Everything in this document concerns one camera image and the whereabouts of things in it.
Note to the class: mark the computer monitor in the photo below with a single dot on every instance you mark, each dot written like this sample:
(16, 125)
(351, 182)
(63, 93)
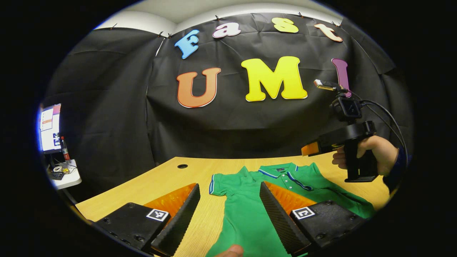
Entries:
(50, 128)

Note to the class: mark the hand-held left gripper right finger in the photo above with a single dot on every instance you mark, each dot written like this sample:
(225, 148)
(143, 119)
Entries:
(278, 221)

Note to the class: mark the black backdrop cloth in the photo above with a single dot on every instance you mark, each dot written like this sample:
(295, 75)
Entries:
(232, 132)

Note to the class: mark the white tape roll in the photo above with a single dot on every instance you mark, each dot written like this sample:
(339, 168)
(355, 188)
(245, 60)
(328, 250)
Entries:
(57, 168)

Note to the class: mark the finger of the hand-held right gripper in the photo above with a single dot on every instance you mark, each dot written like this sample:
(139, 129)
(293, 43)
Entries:
(310, 148)

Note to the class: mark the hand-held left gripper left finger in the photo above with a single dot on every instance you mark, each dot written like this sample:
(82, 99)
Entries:
(178, 225)

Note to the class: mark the green T-shirt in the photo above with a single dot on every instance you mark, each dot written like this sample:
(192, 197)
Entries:
(246, 214)

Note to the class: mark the white side table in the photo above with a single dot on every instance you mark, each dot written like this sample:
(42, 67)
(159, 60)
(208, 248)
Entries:
(69, 180)

